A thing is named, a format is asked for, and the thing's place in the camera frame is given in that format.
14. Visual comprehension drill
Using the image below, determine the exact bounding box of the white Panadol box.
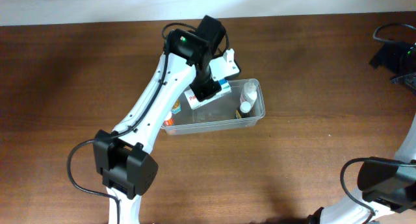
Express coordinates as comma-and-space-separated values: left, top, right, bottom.
183, 79, 231, 110

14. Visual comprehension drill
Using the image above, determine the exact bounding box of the gold lid balm jar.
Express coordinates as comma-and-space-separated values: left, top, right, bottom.
171, 99, 181, 114

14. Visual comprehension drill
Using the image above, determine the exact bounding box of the dark bottle white cap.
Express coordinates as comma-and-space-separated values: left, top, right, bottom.
235, 101, 252, 119

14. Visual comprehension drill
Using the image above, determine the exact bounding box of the white spray bottle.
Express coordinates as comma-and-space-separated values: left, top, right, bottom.
240, 79, 259, 107

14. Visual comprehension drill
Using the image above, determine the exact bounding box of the orange tablet tube white cap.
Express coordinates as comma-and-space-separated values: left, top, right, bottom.
163, 111, 174, 127

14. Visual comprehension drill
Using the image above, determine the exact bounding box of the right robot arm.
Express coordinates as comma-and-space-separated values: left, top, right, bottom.
304, 42, 415, 224

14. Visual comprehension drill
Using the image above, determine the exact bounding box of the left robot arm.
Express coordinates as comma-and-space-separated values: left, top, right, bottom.
92, 16, 228, 223

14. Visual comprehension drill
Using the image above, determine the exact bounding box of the clear plastic container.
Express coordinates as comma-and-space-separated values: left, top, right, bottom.
161, 79, 265, 135

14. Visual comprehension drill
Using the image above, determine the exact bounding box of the black left camera cable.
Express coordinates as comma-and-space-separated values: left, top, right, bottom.
66, 21, 230, 224

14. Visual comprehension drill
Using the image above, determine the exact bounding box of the black camera cable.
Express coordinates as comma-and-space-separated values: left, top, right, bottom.
66, 21, 230, 224
339, 21, 416, 224

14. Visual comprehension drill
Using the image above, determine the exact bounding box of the black right camera cable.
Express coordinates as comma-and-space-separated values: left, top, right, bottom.
339, 21, 416, 224

